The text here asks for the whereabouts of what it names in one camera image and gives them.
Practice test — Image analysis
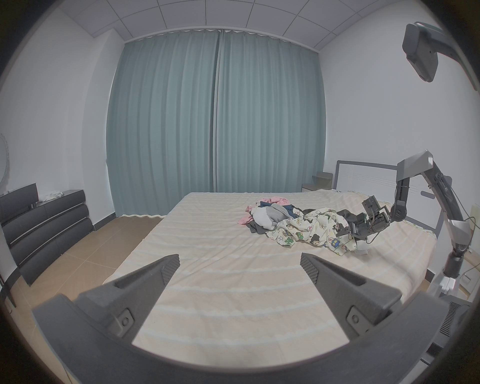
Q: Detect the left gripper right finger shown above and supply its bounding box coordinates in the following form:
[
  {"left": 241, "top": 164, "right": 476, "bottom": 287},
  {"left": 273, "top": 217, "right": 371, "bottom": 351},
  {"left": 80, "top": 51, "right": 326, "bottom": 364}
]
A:
[{"left": 300, "top": 252, "right": 402, "bottom": 337}]

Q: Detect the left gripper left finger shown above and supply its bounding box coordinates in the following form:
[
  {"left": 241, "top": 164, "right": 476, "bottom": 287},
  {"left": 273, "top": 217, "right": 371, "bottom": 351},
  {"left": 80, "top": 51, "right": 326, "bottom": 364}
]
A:
[{"left": 76, "top": 254, "right": 180, "bottom": 339}]

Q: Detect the white printed pyjama top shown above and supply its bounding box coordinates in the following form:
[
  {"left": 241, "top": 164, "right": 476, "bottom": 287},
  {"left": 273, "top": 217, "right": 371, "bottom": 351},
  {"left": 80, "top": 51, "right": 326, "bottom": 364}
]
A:
[{"left": 266, "top": 209, "right": 359, "bottom": 258}]

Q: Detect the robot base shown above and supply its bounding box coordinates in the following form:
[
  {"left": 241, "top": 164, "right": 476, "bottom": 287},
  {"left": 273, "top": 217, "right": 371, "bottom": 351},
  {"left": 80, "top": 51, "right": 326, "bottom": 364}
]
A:
[{"left": 420, "top": 275, "right": 476, "bottom": 366}]

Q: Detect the pile of clothes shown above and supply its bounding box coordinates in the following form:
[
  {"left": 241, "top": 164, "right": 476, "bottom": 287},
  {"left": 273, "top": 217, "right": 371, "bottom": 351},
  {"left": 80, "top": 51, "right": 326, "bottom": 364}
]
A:
[{"left": 238, "top": 196, "right": 373, "bottom": 256}]

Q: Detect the bed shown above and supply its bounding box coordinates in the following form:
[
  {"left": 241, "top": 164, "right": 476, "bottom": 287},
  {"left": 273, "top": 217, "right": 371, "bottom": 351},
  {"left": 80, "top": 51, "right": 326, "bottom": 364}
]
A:
[{"left": 103, "top": 160, "right": 440, "bottom": 370}]

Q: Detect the grey bedside table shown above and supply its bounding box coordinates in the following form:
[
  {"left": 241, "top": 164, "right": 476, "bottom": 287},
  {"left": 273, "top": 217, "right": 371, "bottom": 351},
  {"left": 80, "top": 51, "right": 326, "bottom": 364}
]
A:
[{"left": 302, "top": 172, "right": 334, "bottom": 193}]

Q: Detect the black chest of drawers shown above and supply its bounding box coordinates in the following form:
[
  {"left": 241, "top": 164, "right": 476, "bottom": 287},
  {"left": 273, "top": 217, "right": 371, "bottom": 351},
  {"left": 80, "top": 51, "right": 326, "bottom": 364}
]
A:
[{"left": 0, "top": 183, "right": 94, "bottom": 287}]

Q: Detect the blue-green curtain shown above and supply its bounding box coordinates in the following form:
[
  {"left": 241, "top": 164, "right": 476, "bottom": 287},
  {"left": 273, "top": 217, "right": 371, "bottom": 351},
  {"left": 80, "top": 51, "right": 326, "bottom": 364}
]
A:
[
  {"left": 106, "top": 31, "right": 219, "bottom": 217},
  {"left": 214, "top": 30, "right": 327, "bottom": 194}
]

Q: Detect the round white-framed mirror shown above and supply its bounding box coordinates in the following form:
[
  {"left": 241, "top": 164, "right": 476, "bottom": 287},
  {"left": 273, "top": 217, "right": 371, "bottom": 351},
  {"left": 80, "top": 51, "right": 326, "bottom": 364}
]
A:
[{"left": 0, "top": 133, "right": 10, "bottom": 188}]

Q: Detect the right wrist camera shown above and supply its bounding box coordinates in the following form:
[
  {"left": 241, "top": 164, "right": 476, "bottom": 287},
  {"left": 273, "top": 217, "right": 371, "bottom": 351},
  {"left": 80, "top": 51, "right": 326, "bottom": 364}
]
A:
[{"left": 361, "top": 196, "right": 383, "bottom": 214}]

